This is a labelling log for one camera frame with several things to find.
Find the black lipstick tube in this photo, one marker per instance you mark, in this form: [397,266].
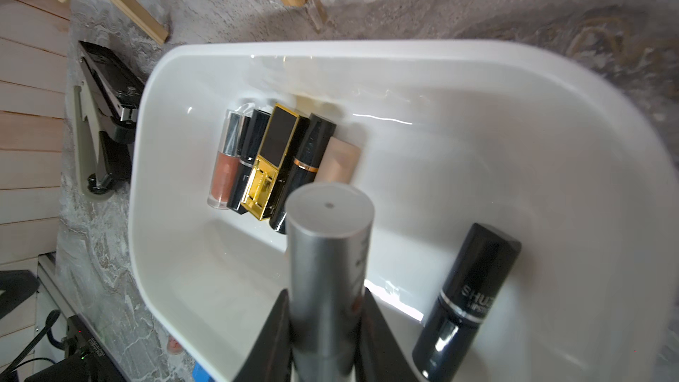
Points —
[253,137]

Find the pink blue lipstick tube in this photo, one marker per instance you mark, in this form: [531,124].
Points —
[199,374]

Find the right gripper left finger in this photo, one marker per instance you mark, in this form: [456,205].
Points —
[270,359]

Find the white storage box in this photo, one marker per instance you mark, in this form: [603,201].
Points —
[452,133]

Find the black lipstick gold band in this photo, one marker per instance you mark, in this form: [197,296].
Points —
[305,165]

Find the beige lipstick tube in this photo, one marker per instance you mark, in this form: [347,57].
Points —
[339,162]

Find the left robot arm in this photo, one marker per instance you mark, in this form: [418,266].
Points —
[64,347]

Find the gold black square lipstick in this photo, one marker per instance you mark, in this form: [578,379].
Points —
[282,139]

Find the black lipstick silver band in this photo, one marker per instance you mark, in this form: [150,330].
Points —
[483,263]

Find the red lip gloss tube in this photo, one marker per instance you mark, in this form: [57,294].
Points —
[227,160]

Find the silver lipstick tube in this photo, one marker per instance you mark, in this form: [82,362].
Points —
[328,225]

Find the pink frosted lipstick tube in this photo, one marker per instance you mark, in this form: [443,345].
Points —
[173,347]

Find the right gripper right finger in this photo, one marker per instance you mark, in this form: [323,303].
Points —
[378,357]

